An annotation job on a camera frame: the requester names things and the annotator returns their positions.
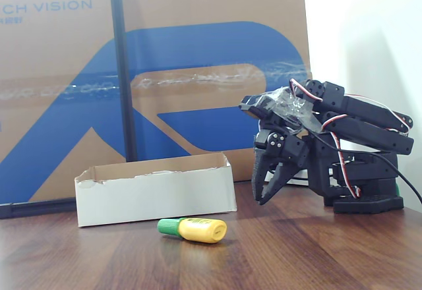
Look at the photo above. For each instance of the green and yellow marker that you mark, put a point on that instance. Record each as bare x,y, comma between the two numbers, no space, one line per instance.
201,231

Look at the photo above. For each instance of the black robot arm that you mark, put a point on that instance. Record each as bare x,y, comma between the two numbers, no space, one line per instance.
362,108

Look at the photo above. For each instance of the white open cardboard box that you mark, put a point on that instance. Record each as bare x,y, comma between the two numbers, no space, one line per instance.
148,197

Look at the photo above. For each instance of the large brown blue cardboard panel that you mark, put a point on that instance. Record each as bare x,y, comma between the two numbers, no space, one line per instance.
198,6

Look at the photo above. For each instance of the clear plastic tape wrap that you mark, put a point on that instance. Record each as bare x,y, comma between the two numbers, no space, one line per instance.
293,107

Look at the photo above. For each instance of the black vertical pole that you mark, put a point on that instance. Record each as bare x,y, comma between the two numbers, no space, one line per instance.
122,72

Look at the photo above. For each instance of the black flat base bar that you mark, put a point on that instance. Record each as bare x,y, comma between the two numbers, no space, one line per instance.
36,209

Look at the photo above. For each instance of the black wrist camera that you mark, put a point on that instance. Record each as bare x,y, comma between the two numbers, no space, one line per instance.
254,107

